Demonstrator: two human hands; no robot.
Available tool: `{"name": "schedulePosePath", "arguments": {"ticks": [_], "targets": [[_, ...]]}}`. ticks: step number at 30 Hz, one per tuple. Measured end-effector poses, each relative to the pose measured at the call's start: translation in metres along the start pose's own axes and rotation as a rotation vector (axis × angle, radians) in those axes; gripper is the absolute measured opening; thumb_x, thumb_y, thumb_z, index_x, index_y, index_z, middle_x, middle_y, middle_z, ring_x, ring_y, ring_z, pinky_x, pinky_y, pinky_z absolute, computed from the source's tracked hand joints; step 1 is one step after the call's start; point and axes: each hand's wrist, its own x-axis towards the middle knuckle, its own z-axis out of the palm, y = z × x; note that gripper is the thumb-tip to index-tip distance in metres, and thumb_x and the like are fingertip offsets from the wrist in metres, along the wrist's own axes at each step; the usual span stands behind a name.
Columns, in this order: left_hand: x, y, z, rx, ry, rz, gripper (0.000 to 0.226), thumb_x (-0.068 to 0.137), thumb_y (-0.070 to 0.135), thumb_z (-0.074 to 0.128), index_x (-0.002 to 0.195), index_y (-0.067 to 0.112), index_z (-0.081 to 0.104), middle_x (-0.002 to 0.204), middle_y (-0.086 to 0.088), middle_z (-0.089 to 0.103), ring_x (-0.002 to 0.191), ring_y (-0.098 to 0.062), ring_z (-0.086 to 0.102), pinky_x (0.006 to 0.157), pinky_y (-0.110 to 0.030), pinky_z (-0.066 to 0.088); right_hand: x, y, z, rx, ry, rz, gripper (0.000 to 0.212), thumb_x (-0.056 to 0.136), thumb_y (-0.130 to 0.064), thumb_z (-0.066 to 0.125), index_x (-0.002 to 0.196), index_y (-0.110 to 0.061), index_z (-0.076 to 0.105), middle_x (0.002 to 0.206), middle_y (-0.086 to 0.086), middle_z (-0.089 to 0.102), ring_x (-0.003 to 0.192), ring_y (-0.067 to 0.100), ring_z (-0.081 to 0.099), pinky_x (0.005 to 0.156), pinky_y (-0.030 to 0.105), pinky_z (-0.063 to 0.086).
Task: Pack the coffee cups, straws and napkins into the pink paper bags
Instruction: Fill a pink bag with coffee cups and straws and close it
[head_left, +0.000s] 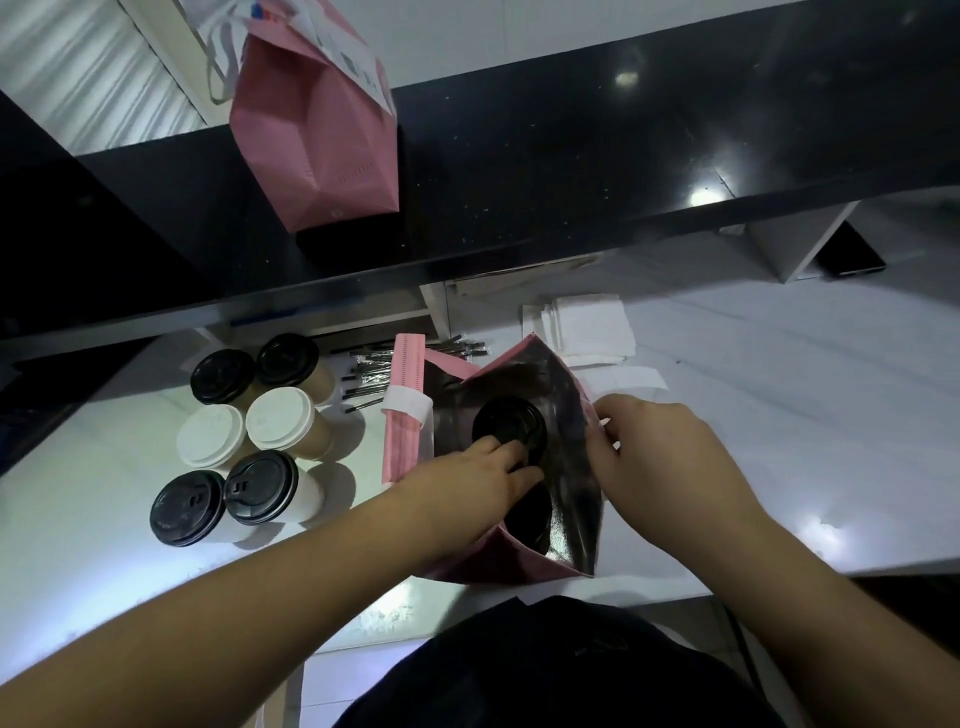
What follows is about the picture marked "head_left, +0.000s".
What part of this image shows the person's right hand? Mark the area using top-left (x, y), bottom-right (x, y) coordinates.
top-left (584, 395), bottom-right (766, 564)

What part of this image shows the person's left hand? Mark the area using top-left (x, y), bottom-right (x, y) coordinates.
top-left (389, 436), bottom-right (545, 560)

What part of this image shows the pink paper bag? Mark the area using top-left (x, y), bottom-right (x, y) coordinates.
top-left (380, 333), bottom-right (605, 586)
top-left (179, 0), bottom-right (400, 234)

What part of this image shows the pile of straws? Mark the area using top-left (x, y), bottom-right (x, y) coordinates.
top-left (329, 335), bottom-right (489, 415)

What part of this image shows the cluster of lidded paper cups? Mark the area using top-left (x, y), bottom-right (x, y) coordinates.
top-left (149, 333), bottom-right (339, 549)

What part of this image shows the person's right forearm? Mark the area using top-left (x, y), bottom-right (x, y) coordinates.
top-left (674, 517), bottom-right (960, 728)

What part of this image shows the person's left forearm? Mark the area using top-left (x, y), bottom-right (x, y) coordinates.
top-left (0, 487), bottom-right (444, 728)

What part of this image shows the person's black shirt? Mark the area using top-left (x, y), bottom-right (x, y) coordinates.
top-left (333, 596), bottom-right (785, 728)

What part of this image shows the black glossy counter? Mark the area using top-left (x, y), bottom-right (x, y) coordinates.
top-left (0, 0), bottom-right (960, 361)

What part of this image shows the stack of white napkins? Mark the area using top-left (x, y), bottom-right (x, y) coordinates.
top-left (522, 293), bottom-right (637, 369)

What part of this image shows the black phone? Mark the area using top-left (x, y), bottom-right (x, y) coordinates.
top-left (813, 221), bottom-right (888, 279)

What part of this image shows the black low shelf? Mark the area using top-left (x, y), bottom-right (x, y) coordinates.
top-left (0, 337), bottom-right (155, 478)

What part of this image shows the tall black glossy cabinet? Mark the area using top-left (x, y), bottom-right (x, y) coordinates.
top-left (0, 89), bottom-right (226, 339)

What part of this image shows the white roller shutter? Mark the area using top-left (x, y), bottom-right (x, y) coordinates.
top-left (0, 0), bottom-right (208, 155)

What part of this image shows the white triangular support bracket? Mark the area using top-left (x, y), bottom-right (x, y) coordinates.
top-left (719, 200), bottom-right (860, 285)

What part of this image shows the cream shutter side frame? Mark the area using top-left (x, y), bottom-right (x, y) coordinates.
top-left (116, 0), bottom-right (234, 129)

